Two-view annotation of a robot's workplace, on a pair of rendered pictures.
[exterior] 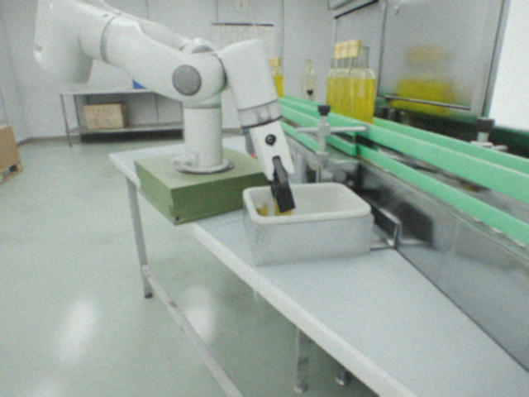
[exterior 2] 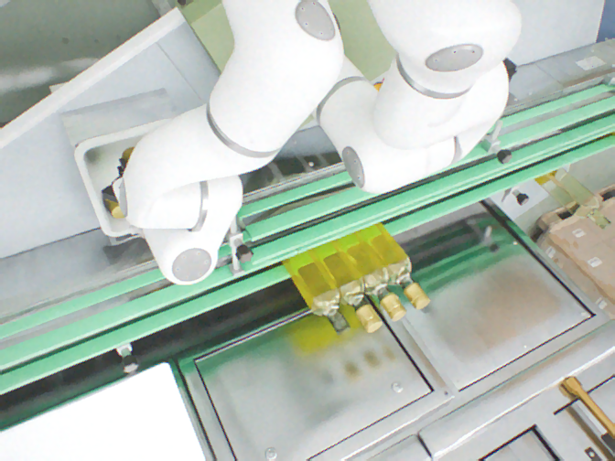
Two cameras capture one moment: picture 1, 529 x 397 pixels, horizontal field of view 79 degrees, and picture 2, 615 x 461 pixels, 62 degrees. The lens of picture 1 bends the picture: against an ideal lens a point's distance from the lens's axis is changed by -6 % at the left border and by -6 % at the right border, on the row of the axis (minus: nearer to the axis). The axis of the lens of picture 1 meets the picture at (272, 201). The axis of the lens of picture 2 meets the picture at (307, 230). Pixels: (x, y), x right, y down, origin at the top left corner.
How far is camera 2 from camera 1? 0.82 m
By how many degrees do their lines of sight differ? 50
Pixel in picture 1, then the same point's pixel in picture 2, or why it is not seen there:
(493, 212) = (19, 327)
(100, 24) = (226, 126)
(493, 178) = (30, 346)
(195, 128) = not seen: hidden behind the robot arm
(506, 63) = (177, 412)
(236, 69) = (156, 244)
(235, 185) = not seen: hidden behind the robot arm
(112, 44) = (203, 125)
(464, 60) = (233, 391)
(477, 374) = not seen: outside the picture
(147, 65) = (134, 168)
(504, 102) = (159, 386)
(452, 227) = (40, 294)
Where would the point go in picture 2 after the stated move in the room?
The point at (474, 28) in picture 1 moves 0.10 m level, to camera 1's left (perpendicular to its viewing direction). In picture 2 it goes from (238, 422) to (246, 398)
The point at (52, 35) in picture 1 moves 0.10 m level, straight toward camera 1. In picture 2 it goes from (241, 21) to (132, 86)
